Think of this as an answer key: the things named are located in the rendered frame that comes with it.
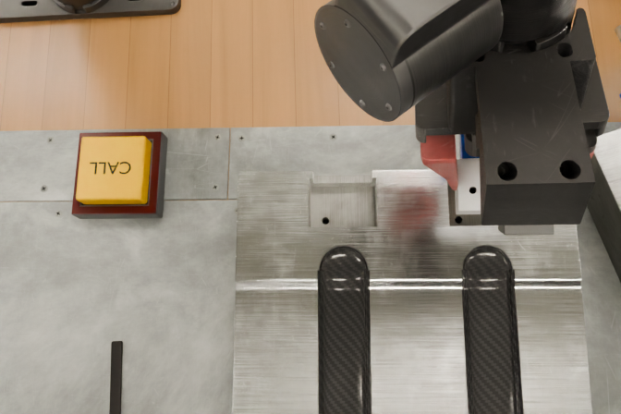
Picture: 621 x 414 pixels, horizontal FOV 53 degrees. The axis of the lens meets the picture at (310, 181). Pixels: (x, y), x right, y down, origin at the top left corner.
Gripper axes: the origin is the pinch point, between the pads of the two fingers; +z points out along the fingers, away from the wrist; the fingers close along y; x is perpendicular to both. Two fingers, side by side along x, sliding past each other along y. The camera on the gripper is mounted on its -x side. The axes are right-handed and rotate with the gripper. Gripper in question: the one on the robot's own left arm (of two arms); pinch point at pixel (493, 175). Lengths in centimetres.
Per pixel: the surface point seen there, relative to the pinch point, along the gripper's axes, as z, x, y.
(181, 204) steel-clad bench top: 10.0, 4.6, -27.3
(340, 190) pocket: 6.0, 3.1, -11.6
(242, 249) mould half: 4.5, -3.3, -18.7
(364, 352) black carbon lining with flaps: 8.8, -9.6, -9.5
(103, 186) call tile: 5.4, 3.8, -32.9
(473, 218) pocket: 8.2, 1.5, -0.9
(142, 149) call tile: 4.7, 7.2, -29.7
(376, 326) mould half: 8.1, -7.9, -8.5
